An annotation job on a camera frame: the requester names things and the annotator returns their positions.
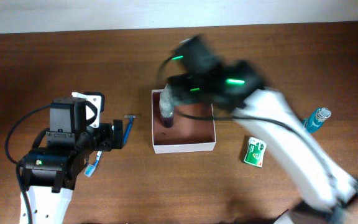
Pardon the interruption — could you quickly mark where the clear spray bottle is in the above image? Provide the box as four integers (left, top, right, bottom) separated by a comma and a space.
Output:
159, 84, 175, 128

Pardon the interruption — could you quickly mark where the green Dettol soap pack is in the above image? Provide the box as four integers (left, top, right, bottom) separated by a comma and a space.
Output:
243, 137, 267, 168

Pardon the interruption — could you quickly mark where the blue mouthwash bottle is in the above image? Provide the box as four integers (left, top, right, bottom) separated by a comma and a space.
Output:
302, 108, 331, 133

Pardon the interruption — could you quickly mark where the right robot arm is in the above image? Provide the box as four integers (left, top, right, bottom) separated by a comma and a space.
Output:
167, 35, 358, 223

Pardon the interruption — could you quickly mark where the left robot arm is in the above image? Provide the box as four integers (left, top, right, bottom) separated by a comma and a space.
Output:
17, 97, 124, 223

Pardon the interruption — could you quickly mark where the blue disposable razor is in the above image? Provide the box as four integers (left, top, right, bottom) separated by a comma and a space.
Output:
123, 114, 137, 145

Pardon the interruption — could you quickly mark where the blue white toothbrush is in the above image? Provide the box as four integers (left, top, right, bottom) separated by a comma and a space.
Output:
84, 151, 103, 177

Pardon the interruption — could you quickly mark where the white cardboard box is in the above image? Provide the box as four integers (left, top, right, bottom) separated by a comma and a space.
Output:
151, 90, 216, 154

